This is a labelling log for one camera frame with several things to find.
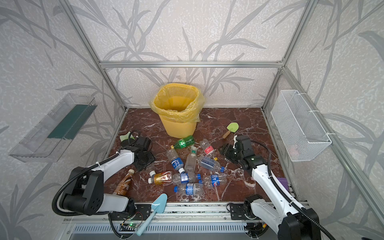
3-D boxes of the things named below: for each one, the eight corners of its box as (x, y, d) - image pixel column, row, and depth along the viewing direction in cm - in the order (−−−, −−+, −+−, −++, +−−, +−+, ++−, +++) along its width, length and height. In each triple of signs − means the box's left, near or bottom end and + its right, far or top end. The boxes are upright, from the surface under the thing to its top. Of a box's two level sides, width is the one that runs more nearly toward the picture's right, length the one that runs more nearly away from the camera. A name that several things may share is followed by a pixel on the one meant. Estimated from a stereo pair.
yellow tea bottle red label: (156, 186, 84) (153, 183, 79) (156, 177, 87) (153, 173, 83) (172, 183, 85) (171, 180, 80) (172, 174, 88) (170, 170, 84)
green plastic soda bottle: (177, 152, 97) (175, 148, 93) (173, 146, 99) (172, 141, 95) (195, 143, 101) (194, 139, 97) (191, 137, 104) (191, 133, 100)
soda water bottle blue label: (198, 171, 89) (198, 168, 85) (198, 159, 94) (198, 155, 90) (219, 171, 89) (220, 168, 85) (218, 159, 94) (219, 155, 90)
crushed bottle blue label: (202, 187, 83) (202, 184, 80) (202, 176, 87) (202, 173, 84) (226, 187, 83) (227, 184, 80) (225, 176, 87) (226, 173, 84)
